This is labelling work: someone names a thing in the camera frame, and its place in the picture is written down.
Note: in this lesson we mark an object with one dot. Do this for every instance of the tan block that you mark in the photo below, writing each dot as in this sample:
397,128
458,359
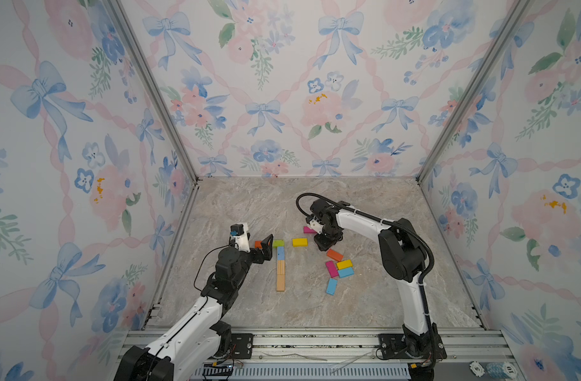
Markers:
280,283
281,267

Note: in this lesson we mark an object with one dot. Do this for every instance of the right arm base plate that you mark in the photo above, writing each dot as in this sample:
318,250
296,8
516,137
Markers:
395,347

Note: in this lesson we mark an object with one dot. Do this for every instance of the blue block right lower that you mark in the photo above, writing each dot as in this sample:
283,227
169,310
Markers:
345,272

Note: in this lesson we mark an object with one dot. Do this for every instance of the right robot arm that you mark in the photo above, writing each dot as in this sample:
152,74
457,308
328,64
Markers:
404,255

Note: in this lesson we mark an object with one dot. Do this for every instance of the light blue block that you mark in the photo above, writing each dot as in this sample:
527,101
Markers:
281,254

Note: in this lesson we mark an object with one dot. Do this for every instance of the magenta block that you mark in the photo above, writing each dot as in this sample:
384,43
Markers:
308,230
332,269

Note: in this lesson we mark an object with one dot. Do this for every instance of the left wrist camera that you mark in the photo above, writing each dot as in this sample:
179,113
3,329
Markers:
239,237

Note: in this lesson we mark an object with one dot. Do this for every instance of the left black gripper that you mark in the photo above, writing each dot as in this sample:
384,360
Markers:
266,252

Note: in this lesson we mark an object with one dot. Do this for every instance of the yellow block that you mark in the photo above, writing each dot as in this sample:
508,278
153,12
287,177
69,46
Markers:
300,242
344,264

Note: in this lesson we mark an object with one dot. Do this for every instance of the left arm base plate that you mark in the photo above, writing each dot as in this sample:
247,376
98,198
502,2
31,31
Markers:
235,346

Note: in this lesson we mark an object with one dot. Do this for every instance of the white cable duct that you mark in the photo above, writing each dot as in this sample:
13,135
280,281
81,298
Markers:
304,371

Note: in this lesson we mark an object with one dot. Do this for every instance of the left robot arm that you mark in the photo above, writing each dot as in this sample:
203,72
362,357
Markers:
200,334

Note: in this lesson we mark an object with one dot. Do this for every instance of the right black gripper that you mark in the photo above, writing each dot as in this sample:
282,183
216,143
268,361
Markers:
322,244

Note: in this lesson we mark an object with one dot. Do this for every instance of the white blue object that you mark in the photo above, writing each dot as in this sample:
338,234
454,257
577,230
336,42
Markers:
504,370

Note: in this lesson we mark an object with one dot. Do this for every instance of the blue block bottom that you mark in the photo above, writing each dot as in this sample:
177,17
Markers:
331,286

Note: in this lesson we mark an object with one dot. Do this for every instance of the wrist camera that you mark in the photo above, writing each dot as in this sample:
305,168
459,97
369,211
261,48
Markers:
239,237
315,225

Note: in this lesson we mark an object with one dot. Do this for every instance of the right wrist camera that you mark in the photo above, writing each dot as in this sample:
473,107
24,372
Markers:
315,225

